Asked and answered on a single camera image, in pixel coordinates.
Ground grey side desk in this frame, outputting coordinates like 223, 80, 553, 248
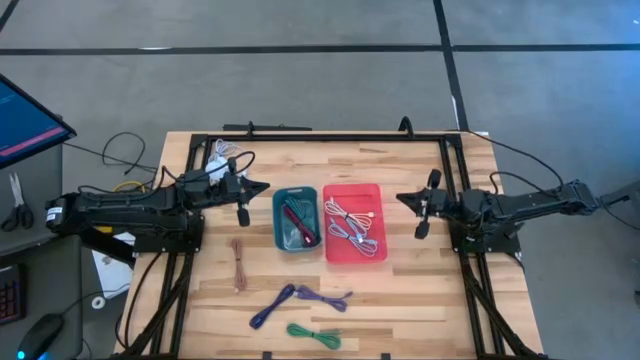
0, 142, 84, 360

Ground black handled scissors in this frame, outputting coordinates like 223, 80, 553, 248
0, 172, 35, 233

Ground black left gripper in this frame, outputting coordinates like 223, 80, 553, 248
219, 157, 271, 228

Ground dark blue braided cable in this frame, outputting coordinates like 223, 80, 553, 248
248, 283, 297, 330

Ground cream USB cable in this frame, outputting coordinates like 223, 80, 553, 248
323, 198, 375, 231

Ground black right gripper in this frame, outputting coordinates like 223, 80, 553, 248
396, 168, 464, 240

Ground white paper sheet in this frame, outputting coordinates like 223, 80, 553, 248
92, 232, 135, 300

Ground blue screen monitor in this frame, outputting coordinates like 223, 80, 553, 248
0, 73, 78, 170

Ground teal plastic bin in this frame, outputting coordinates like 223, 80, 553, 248
272, 186, 322, 254

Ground black flat bar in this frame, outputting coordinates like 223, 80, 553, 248
222, 121, 314, 133

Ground black floor cable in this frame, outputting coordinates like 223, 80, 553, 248
63, 131, 159, 176

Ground black metal table frame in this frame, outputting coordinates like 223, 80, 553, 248
113, 130, 549, 360

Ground black keyboard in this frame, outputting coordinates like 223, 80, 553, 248
0, 263, 26, 326

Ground green USB cable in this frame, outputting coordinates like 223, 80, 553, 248
286, 323, 343, 351

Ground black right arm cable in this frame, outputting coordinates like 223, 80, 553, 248
449, 128, 566, 199

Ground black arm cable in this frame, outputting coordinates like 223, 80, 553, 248
157, 151, 257, 189
449, 128, 566, 199

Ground light purple USB cable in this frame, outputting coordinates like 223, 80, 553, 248
295, 284, 354, 314

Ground pink plastic bin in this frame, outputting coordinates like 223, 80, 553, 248
322, 182, 389, 265

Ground white lamp cable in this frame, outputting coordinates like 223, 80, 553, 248
213, 138, 250, 179

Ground maroon braided cable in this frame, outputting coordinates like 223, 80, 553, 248
282, 203, 319, 248

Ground yellow cable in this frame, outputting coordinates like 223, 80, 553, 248
97, 179, 147, 235

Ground grey metal stand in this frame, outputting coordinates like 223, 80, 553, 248
607, 178, 640, 229

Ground black computer mouse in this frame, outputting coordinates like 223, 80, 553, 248
16, 313, 65, 360

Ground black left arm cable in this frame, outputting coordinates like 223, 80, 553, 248
157, 151, 257, 189

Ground salmon braided cable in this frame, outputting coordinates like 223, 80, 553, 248
231, 238, 248, 293

